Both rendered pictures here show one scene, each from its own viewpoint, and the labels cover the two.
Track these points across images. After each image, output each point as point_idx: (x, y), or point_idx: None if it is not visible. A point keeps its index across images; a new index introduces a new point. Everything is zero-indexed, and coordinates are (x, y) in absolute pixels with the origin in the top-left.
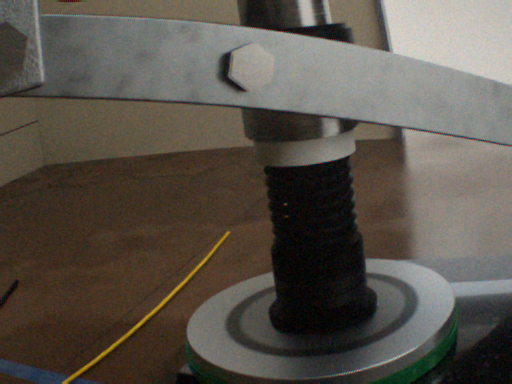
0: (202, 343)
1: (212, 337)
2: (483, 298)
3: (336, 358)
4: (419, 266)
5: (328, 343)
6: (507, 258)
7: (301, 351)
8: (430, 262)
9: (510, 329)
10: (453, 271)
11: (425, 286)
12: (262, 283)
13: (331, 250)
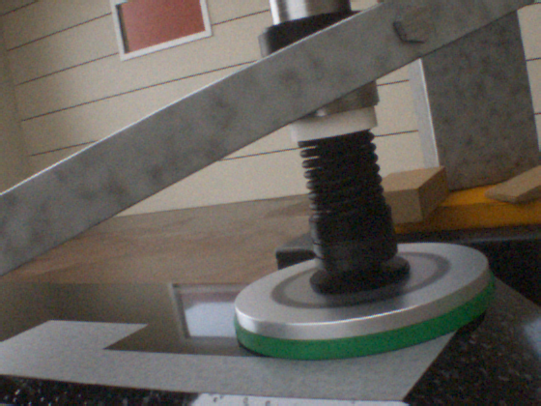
0: (463, 250)
1: (456, 253)
2: (197, 336)
3: None
4: (244, 312)
5: None
6: (109, 377)
7: None
8: (198, 384)
9: (210, 312)
10: (187, 368)
11: (258, 296)
12: (422, 294)
13: None
